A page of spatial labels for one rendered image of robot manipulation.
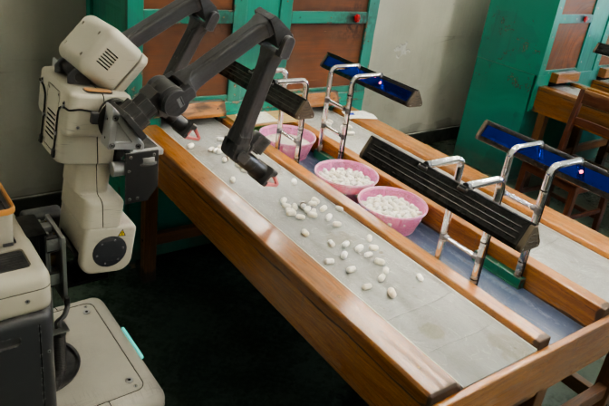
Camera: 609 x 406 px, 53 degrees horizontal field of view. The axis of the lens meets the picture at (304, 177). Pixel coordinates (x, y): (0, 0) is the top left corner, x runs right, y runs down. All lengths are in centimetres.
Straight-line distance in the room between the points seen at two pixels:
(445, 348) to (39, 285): 106
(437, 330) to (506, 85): 328
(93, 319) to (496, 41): 354
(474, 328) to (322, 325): 42
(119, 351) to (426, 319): 107
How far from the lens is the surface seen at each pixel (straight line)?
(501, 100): 486
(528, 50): 472
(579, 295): 209
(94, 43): 172
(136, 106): 162
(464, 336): 176
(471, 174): 276
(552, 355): 185
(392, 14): 461
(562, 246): 241
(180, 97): 165
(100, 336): 233
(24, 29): 334
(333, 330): 173
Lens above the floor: 175
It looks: 24 degrees down
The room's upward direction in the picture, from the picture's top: 8 degrees clockwise
